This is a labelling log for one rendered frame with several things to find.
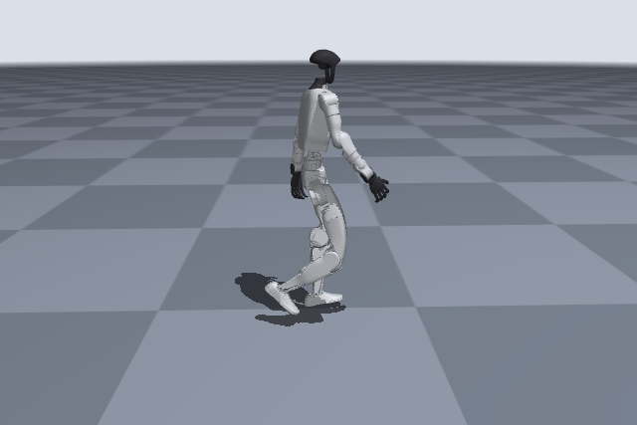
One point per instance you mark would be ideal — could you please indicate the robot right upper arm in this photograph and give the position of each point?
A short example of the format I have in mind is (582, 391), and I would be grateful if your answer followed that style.
(329, 103)

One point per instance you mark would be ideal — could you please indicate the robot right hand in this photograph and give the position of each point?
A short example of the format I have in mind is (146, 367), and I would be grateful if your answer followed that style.
(376, 185)

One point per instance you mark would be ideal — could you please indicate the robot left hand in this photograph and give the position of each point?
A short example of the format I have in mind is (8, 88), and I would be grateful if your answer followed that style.
(296, 182)

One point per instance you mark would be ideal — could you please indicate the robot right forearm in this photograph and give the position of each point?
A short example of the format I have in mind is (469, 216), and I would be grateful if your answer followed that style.
(349, 152)

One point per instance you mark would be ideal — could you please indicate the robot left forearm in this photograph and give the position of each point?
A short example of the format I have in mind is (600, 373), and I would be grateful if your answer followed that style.
(298, 156)

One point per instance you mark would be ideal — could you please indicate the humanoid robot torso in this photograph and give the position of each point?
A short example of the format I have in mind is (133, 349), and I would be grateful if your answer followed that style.
(313, 135)

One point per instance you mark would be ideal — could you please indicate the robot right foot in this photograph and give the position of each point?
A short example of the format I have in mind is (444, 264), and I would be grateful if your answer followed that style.
(284, 300)

